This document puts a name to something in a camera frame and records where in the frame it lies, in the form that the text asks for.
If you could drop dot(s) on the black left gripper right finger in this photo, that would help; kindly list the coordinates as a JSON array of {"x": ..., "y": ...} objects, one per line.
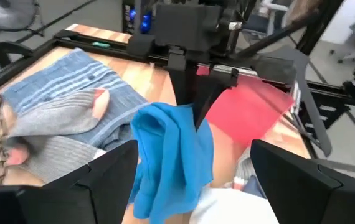
[{"x": 305, "y": 193}]

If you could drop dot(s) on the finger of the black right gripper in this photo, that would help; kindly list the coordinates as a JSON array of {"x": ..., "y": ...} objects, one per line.
[
  {"x": 210, "y": 90},
  {"x": 183, "y": 88}
]

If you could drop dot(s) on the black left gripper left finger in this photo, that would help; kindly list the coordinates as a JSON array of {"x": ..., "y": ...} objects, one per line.
[{"x": 102, "y": 186}]

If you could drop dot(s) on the bright blue cloth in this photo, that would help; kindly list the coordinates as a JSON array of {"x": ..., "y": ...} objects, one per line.
[{"x": 171, "y": 155}]

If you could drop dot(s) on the black computer tower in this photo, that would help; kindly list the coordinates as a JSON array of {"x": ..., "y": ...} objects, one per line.
[{"x": 146, "y": 21}]

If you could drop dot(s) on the red cloth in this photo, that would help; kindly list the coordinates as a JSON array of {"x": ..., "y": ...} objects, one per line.
[{"x": 246, "y": 115}]

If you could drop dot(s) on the grey striped cloth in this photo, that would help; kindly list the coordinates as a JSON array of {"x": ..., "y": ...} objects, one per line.
[{"x": 244, "y": 165}]

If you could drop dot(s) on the blue white chair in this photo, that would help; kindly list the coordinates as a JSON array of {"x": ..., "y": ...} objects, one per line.
[{"x": 258, "y": 21}]

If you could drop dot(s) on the grey plastic strip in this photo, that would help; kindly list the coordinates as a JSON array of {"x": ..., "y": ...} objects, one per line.
[{"x": 314, "y": 118}]

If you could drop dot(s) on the white cloth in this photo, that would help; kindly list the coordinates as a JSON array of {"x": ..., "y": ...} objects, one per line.
[{"x": 227, "y": 208}]

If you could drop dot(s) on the teal marker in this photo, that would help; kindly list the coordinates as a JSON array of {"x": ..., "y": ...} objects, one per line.
[{"x": 101, "y": 44}]

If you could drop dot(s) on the blue striped shorts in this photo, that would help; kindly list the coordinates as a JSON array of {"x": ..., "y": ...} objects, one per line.
[{"x": 71, "y": 71}]

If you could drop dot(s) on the black frame brace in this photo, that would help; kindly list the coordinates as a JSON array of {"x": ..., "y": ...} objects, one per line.
[{"x": 274, "y": 37}]

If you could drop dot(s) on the black table frame rail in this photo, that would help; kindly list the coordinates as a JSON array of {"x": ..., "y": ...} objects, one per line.
[{"x": 81, "y": 40}]

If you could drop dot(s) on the black frame post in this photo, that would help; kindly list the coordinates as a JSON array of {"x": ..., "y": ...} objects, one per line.
[{"x": 317, "y": 28}]

